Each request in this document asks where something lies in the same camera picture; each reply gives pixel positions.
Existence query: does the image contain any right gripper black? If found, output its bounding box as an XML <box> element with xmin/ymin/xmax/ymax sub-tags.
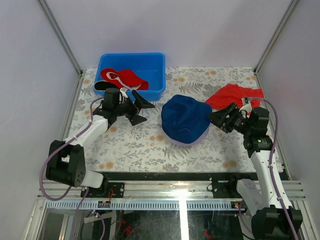
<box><xmin>206</xmin><ymin>102</ymin><xmax>253</xmax><ymax>136</ymax></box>

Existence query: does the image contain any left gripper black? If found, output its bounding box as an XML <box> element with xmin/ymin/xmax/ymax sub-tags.
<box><xmin>114</xmin><ymin>90</ymin><xmax>155</xmax><ymax>126</ymax></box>

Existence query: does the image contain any lilac bucket hat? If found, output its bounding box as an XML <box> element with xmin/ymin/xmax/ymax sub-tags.
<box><xmin>163</xmin><ymin>126</ymin><xmax>210</xmax><ymax>147</ymax></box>

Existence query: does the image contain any navy blue hat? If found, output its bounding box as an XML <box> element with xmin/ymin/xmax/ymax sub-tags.
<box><xmin>161</xmin><ymin>94</ymin><xmax>212</xmax><ymax>135</ymax></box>

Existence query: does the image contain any blue plastic bin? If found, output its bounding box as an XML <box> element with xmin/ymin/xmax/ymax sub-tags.
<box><xmin>94</xmin><ymin>52</ymin><xmax>166</xmax><ymax>102</ymax></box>

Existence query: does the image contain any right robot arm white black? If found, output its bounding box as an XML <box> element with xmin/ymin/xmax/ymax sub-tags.
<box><xmin>207</xmin><ymin>103</ymin><xmax>303</xmax><ymax>240</ymax></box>

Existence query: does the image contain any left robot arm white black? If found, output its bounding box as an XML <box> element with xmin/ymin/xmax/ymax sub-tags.
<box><xmin>45</xmin><ymin>88</ymin><xmax>155</xmax><ymax>198</ymax></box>

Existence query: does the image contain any red cloth hat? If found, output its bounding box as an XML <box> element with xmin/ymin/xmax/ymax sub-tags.
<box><xmin>205</xmin><ymin>83</ymin><xmax>265</xmax><ymax>110</ymax></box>

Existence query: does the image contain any red cap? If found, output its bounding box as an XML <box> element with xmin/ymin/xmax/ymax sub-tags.
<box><xmin>100</xmin><ymin>68</ymin><xmax>149</xmax><ymax>91</ymax></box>

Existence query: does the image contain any beige black hat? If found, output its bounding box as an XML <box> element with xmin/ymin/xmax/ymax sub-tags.
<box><xmin>93</xmin><ymin>80</ymin><xmax>118</xmax><ymax>92</ymax></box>

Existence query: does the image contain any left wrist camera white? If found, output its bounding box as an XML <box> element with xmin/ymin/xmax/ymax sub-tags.
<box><xmin>119</xmin><ymin>87</ymin><xmax>128</xmax><ymax>104</ymax></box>

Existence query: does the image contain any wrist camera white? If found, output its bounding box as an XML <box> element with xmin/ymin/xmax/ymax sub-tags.
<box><xmin>119</xmin><ymin>87</ymin><xmax>128</xmax><ymax>104</ymax></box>
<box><xmin>239</xmin><ymin>97</ymin><xmax>253</xmax><ymax>118</ymax></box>

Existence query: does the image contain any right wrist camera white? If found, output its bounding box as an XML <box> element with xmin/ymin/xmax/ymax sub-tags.
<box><xmin>239</xmin><ymin>97</ymin><xmax>253</xmax><ymax>118</ymax></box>

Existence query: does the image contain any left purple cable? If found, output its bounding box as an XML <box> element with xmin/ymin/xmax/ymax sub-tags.
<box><xmin>39</xmin><ymin>96</ymin><xmax>106</xmax><ymax>240</ymax></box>

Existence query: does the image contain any purple cable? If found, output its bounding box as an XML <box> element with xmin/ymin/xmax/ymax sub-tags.
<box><xmin>237</xmin><ymin>98</ymin><xmax>301</xmax><ymax>240</ymax></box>
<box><xmin>39</xmin><ymin>96</ymin><xmax>106</xmax><ymax>240</ymax></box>

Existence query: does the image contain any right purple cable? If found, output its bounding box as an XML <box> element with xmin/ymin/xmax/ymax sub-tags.
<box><xmin>237</xmin><ymin>98</ymin><xmax>301</xmax><ymax>240</ymax></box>

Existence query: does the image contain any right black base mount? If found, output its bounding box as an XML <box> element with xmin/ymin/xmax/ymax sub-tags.
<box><xmin>210</xmin><ymin>172</ymin><xmax>251</xmax><ymax>199</ymax></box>

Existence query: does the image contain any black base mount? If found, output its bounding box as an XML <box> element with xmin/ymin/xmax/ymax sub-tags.
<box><xmin>86</xmin><ymin>181</ymin><xmax>125</xmax><ymax>200</ymax></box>
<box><xmin>210</xmin><ymin>172</ymin><xmax>251</xmax><ymax>199</ymax></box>

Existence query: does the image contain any aluminium front rail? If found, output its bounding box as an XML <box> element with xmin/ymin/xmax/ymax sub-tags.
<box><xmin>43</xmin><ymin>180</ymin><xmax>307</xmax><ymax>201</ymax></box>

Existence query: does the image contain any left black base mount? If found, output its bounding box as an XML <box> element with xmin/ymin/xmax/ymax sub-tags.
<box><xmin>86</xmin><ymin>181</ymin><xmax>125</xmax><ymax>200</ymax></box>

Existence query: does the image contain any blue white cable duct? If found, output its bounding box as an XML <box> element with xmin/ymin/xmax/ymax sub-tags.
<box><xmin>46</xmin><ymin>200</ymin><xmax>239</xmax><ymax>211</ymax></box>

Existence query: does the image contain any left aluminium frame post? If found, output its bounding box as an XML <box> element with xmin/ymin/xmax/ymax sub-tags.
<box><xmin>37</xmin><ymin>0</ymin><xmax>83</xmax><ymax>75</ymax></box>

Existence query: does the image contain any aluminium frame post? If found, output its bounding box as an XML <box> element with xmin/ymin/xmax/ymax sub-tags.
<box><xmin>37</xmin><ymin>0</ymin><xmax>83</xmax><ymax>75</ymax></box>
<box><xmin>253</xmin><ymin>0</ymin><xmax>301</xmax><ymax>74</ymax></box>

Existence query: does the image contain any right aluminium frame post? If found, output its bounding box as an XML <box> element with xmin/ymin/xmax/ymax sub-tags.
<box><xmin>253</xmin><ymin>0</ymin><xmax>301</xmax><ymax>74</ymax></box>

